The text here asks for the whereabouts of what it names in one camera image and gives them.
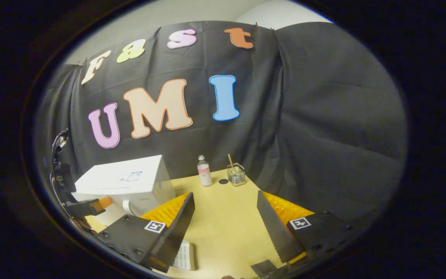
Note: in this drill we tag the black table clamp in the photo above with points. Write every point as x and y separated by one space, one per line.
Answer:
263 268

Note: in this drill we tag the black backdrop cloth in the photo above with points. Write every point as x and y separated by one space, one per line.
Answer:
323 116

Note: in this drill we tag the small pink label bottle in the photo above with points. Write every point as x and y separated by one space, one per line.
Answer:
204 174

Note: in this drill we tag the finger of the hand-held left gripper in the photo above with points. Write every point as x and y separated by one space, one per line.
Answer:
87 205
83 224

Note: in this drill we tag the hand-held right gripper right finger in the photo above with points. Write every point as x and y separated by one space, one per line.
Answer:
273 232

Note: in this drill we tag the square glass cup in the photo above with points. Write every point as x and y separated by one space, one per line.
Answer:
237 176

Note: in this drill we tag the wooden stick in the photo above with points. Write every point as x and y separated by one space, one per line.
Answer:
230 161

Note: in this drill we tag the white plastic tray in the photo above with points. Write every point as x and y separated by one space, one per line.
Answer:
186 255

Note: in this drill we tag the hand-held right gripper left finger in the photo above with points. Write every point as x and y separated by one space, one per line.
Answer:
174 232

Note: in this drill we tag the white microwave oven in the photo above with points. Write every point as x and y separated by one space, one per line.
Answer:
130 178

